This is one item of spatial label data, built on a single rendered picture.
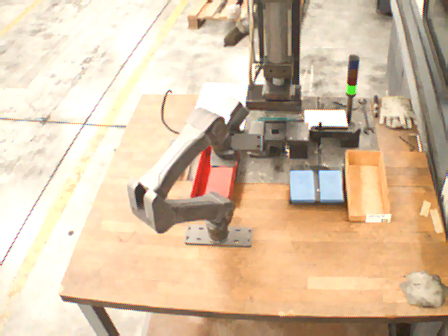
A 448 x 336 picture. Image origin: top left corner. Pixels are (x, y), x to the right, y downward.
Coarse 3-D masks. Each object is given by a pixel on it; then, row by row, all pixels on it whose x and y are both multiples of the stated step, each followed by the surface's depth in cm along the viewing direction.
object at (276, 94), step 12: (264, 84) 155; (276, 84) 150; (288, 84) 150; (252, 96) 152; (264, 96) 148; (276, 96) 147; (288, 96) 147; (300, 96) 152; (252, 108) 152; (264, 108) 152; (276, 108) 152; (288, 108) 151; (300, 108) 151
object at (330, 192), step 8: (320, 176) 155; (328, 176) 155; (336, 176) 155; (320, 184) 152; (328, 184) 152; (336, 184) 152; (328, 192) 149; (336, 192) 149; (328, 200) 144; (336, 200) 144
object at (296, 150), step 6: (276, 132) 165; (270, 144) 161; (276, 144) 161; (288, 144) 161; (294, 144) 161; (300, 144) 161; (306, 144) 161; (294, 150) 163; (300, 150) 162; (306, 150) 162; (252, 156) 165; (258, 156) 165; (264, 156) 165; (294, 156) 164; (300, 156) 164; (306, 156) 164
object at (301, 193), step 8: (296, 176) 155; (304, 176) 155; (312, 176) 155; (296, 184) 152; (304, 184) 152; (312, 184) 152; (296, 192) 150; (304, 192) 149; (312, 192) 149; (296, 200) 144; (304, 200) 144; (312, 200) 144
